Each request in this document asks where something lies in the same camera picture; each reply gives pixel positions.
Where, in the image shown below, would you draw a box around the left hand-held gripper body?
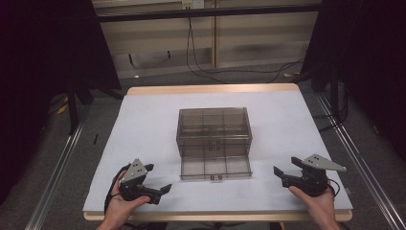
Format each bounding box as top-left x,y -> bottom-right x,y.
118,158 -> 163,205

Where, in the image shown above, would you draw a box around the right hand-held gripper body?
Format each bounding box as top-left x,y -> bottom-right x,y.
281,153 -> 348,197

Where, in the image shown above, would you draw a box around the person's right hand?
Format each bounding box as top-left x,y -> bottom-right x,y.
288,185 -> 337,225

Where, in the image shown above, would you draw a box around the person's left hand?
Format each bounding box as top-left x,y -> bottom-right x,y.
102,173 -> 151,227

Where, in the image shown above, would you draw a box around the white table cover sheet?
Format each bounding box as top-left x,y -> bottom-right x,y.
82,90 -> 353,214

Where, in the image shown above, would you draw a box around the clear grey plastic drawer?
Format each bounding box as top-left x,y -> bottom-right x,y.
179,154 -> 254,182

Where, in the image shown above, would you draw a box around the clear grey plastic drawer cabinet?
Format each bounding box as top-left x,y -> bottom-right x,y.
175,106 -> 254,160

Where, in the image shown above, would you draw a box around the black metal stand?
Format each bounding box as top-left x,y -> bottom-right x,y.
65,83 -> 95,135
310,63 -> 341,113

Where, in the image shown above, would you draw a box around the wooden table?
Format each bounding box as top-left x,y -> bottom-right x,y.
82,83 -> 354,223

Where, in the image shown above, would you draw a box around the black curtain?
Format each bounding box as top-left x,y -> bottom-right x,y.
0,0 -> 123,205
300,0 -> 406,162

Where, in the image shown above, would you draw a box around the black horizontal bar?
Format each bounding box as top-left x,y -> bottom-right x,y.
95,4 -> 324,23

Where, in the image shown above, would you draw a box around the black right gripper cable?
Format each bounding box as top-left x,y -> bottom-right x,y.
327,177 -> 341,196

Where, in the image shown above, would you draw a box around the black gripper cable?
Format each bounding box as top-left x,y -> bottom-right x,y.
327,177 -> 341,196
103,163 -> 132,215

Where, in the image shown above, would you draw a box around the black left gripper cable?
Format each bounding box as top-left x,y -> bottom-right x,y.
103,163 -> 132,215

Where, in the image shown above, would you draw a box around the metal floor rail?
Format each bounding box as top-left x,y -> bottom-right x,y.
24,106 -> 92,230
316,93 -> 406,230

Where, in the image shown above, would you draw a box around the black floor cables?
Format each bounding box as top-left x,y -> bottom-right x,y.
313,84 -> 350,132

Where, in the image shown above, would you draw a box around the black wall cable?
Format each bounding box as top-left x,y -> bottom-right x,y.
185,17 -> 228,85
189,17 -> 305,84

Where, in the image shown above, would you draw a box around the white wall socket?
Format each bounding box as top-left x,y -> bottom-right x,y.
181,0 -> 205,10

